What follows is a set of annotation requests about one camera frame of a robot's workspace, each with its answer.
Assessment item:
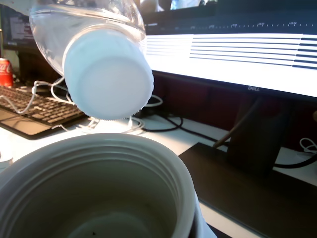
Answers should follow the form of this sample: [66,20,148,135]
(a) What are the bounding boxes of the clear plastic water bottle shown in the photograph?
[28,0,155,121]

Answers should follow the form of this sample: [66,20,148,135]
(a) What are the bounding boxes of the dark screen monitor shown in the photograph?
[1,3,37,50]

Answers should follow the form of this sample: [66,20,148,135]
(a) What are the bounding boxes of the white plastic cup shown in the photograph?
[0,132,200,238]

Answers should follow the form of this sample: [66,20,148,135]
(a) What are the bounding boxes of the black cable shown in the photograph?
[140,114,231,146]
[273,151,317,169]

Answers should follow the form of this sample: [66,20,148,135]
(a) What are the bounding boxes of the dark flat monitor base plate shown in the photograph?
[178,141,317,238]

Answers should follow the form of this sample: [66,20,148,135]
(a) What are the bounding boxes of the Dell monitor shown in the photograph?
[144,0,317,103]

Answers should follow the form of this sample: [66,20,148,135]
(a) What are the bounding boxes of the black monitor stand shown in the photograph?
[18,48,64,86]
[226,95,292,176]

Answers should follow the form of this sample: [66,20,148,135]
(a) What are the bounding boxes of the white charging cable with plug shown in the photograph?
[0,78,65,115]

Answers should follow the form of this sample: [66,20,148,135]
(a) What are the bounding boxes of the red cola can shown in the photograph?
[0,58,14,88]

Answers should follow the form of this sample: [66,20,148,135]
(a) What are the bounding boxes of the white paper cup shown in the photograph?
[189,195,217,238]

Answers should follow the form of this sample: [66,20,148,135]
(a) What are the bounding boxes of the white thin cable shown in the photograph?
[51,116,146,136]
[145,95,164,108]
[299,137,317,154]
[51,76,75,106]

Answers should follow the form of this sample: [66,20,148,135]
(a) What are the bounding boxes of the thin tan cable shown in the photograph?
[213,99,258,149]

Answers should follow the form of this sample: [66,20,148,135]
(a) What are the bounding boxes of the black keyboard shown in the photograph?
[0,85,87,124]

